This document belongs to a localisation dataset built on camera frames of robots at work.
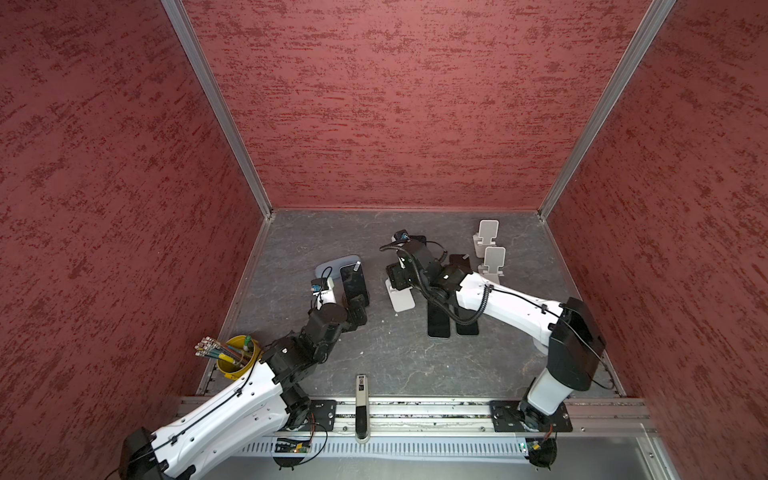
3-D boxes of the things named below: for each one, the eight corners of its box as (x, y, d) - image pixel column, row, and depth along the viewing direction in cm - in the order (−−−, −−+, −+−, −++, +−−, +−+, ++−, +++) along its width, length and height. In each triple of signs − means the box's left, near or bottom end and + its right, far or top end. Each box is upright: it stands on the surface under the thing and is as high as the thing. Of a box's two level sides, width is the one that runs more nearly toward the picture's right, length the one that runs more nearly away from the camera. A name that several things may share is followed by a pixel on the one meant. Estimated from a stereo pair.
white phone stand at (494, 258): (480, 283, 102) (489, 263, 93) (476, 267, 107) (485, 246, 97) (498, 283, 102) (509, 263, 93) (494, 267, 107) (504, 246, 97)
